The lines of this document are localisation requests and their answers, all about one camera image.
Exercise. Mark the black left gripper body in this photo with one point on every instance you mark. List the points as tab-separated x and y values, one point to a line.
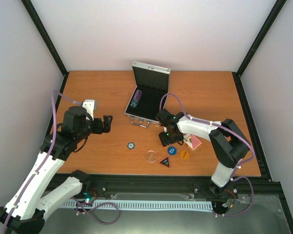
84	132

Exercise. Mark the purple poker chip stack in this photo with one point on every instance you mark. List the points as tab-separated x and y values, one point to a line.
135	100

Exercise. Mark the orange round token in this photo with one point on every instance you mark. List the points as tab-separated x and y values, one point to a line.
184	154

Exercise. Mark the black red triangle token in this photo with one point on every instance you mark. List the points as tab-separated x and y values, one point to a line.
165	162

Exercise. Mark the blue white poker chip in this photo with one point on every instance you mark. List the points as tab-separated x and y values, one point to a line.
131	145

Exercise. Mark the blue round token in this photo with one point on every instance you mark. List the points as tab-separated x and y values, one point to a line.
172	151

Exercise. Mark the black aluminium frame rail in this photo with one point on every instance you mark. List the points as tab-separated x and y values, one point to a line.
197	185

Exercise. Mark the white cable duct strip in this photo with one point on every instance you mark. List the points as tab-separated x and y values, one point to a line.
143	205

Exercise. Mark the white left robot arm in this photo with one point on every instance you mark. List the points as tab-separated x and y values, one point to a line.
28	210

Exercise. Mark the aluminium poker case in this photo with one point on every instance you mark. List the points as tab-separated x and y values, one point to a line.
153	81

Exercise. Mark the clear round disc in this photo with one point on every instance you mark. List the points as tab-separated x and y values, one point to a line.
151	156

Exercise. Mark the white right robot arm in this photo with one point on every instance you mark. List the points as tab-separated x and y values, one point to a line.
229	143

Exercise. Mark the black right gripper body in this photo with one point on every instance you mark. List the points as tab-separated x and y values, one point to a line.
171	138

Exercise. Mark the pink playing card deck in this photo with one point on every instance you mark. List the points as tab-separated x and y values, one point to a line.
192	141

